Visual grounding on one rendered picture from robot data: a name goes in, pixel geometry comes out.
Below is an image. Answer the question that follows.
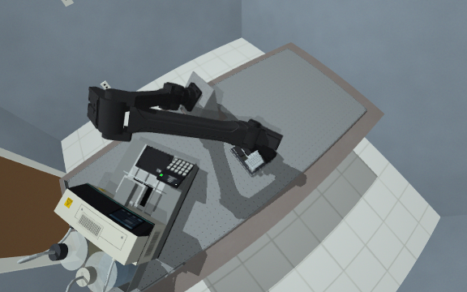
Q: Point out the white multi-well plate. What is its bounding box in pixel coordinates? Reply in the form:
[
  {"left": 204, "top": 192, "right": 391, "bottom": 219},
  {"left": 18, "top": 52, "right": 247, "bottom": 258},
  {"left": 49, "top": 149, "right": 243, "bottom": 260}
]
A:
[{"left": 245, "top": 150, "right": 263, "bottom": 170}]

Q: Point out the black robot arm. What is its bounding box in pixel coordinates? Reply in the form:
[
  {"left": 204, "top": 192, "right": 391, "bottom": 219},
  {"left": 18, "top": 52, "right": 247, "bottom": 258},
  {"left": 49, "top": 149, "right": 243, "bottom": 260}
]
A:
[{"left": 87, "top": 82, "right": 283, "bottom": 164}]

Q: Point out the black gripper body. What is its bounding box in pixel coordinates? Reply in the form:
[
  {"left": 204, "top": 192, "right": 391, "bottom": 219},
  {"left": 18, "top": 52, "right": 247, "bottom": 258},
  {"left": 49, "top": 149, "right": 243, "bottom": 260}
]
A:
[{"left": 234, "top": 146, "right": 252, "bottom": 157}]

